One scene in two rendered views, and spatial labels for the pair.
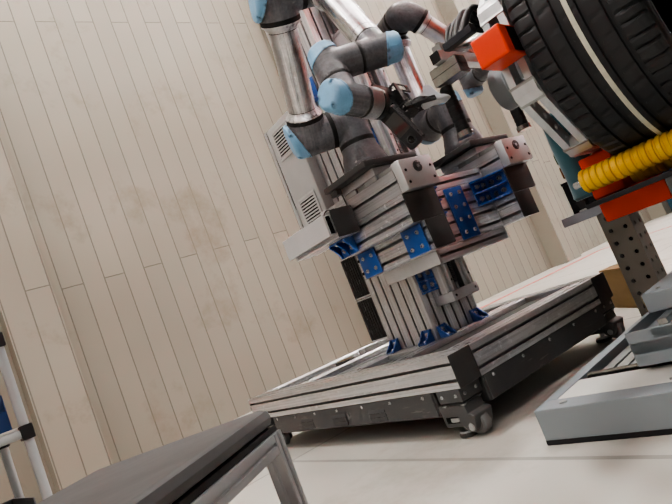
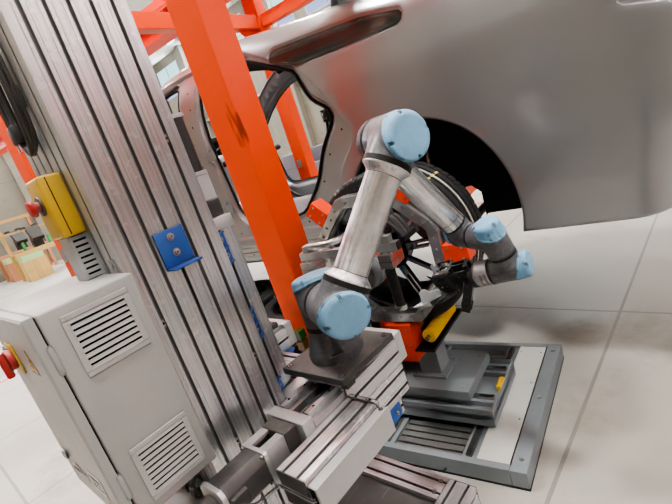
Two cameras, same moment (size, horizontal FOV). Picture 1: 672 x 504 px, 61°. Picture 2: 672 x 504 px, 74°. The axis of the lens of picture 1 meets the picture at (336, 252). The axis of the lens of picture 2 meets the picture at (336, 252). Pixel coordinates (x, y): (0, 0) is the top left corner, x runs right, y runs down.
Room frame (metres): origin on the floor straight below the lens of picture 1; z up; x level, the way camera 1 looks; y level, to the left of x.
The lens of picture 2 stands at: (1.82, 0.91, 1.37)
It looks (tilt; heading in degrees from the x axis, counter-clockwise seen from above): 15 degrees down; 263
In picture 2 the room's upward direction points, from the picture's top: 18 degrees counter-clockwise
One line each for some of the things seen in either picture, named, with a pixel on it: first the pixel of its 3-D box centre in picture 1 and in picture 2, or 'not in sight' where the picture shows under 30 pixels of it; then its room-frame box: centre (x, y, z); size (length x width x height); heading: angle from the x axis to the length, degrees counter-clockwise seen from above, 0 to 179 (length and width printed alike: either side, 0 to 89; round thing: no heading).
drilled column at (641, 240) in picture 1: (639, 263); not in sight; (2.02, -0.97, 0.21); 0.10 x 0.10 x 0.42; 44
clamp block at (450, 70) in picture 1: (449, 71); (391, 256); (1.48, -0.46, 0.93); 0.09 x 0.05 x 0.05; 44
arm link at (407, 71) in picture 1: (410, 78); not in sight; (2.19, -0.53, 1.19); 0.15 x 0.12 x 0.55; 23
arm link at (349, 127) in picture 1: (346, 123); (318, 296); (1.76, -0.18, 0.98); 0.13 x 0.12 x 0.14; 100
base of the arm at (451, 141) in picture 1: (460, 138); not in sight; (2.07, -0.58, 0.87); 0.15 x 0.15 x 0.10
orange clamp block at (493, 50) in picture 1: (498, 48); (458, 249); (1.23, -0.50, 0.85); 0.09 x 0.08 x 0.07; 134
